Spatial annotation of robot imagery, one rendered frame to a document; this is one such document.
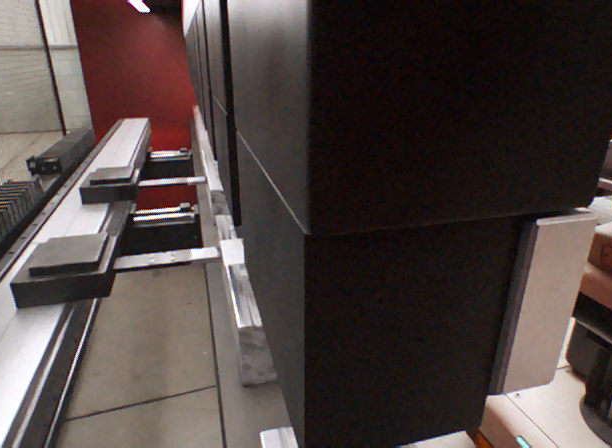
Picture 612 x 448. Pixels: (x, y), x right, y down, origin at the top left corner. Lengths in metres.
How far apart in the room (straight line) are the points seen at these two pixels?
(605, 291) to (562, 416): 0.52
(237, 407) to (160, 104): 2.33
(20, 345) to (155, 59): 2.29
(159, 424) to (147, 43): 1.95
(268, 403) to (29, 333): 0.29
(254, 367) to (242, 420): 0.07
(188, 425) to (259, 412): 1.23
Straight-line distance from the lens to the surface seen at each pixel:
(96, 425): 1.91
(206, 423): 1.79
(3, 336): 0.61
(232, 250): 0.66
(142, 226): 1.24
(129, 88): 2.76
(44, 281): 0.63
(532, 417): 1.54
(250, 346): 0.57
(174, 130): 2.78
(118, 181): 0.99
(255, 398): 0.59
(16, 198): 0.92
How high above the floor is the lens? 1.29
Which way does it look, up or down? 22 degrees down
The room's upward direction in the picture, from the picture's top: straight up
